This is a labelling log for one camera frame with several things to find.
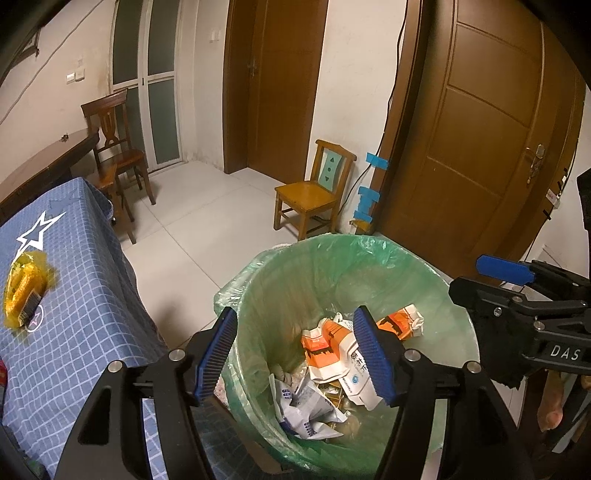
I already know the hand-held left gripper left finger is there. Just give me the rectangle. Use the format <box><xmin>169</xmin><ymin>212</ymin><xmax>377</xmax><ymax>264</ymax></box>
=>
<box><xmin>55</xmin><ymin>306</ymin><xmax>238</xmax><ymax>480</ymax></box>

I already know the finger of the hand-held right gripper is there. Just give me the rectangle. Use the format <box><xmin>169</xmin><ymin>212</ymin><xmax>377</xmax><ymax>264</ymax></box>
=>
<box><xmin>449</xmin><ymin>276</ymin><xmax>591</xmax><ymax>324</ymax></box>
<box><xmin>475</xmin><ymin>255</ymin><xmax>591</xmax><ymax>301</ymax></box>

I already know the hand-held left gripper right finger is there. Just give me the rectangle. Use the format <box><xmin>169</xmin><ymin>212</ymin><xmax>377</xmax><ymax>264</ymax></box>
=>
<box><xmin>353</xmin><ymin>305</ymin><xmax>525</xmax><ymax>480</ymax></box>

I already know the white box with barcode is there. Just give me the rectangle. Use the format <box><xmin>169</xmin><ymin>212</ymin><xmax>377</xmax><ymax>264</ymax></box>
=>
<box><xmin>270</xmin><ymin>374</ymin><xmax>347</xmax><ymax>439</ymax></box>

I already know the bin with green bag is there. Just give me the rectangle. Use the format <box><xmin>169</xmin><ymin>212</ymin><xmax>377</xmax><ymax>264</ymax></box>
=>
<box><xmin>213</xmin><ymin>233</ymin><xmax>483</xmax><ymax>476</ymax></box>

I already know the person's right hand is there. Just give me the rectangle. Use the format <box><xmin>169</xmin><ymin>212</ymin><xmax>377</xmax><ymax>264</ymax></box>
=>
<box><xmin>538</xmin><ymin>369</ymin><xmax>566</xmax><ymax>432</ymax></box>

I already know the brown panelled door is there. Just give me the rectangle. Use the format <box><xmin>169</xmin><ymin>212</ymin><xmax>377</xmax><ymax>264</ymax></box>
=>
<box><xmin>374</xmin><ymin>0</ymin><xmax>587</xmax><ymax>282</ymax></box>

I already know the small light wooden chair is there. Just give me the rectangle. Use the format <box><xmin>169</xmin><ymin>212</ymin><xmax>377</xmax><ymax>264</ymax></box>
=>
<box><xmin>273</xmin><ymin>138</ymin><xmax>357</xmax><ymax>241</ymax></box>

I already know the yellow plastic wrapper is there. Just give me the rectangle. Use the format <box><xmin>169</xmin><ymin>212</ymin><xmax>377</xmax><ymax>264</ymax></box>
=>
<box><xmin>4</xmin><ymin>249</ymin><xmax>56</xmax><ymax>329</ymax></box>

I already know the dark wooden chair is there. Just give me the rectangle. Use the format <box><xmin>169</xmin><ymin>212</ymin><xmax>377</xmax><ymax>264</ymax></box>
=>
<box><xmin>81</xmin><ymin>88</ymin><xmax>158</xmax><ymax>245</ymax></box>

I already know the white glass door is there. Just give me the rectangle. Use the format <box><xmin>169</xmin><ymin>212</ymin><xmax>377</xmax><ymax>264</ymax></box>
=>
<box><xmin>110</xmin><ymin>0</ymin><xmax>232</xmax><ymax>175</ymax></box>

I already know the dark wooden table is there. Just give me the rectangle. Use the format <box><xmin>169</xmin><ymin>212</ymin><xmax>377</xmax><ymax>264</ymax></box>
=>
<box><xmin>0</xmin><ymin>128</ymin><xmax>101</xmax><ymax>217</ymax></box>

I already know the brown wooden door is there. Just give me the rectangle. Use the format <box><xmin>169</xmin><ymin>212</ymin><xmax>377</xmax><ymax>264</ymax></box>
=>
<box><xmin>222</xmin><ymin>0</ymin><xmax>331</xmax><ymax>184</ymax></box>

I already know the black cable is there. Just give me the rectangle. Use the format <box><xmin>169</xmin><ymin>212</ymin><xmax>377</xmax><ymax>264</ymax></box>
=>
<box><xmin>339</xmin><ymin>0</ymin><xmax>411</xmax><ymax>232</ymax></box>

